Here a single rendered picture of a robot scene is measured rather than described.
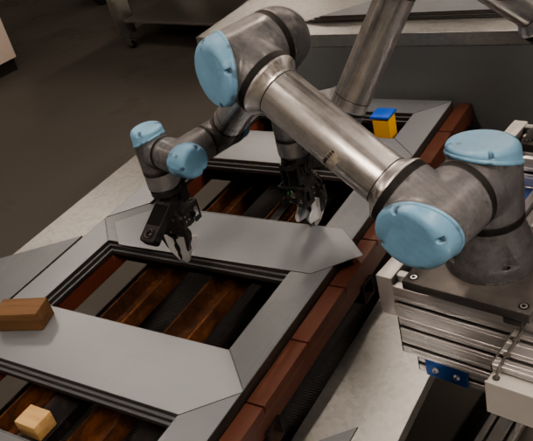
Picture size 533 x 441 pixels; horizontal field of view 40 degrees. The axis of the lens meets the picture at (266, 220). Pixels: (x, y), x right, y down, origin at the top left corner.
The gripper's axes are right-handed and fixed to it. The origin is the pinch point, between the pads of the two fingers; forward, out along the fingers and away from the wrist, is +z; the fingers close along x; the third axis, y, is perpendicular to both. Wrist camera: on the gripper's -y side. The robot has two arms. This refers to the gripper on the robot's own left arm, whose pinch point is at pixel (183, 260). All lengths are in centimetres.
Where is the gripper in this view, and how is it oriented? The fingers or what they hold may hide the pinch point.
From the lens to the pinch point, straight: 181.0
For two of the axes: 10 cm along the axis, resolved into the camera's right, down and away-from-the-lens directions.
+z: 2.2, 8.3, 5.2
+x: -8.4, -1.1, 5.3
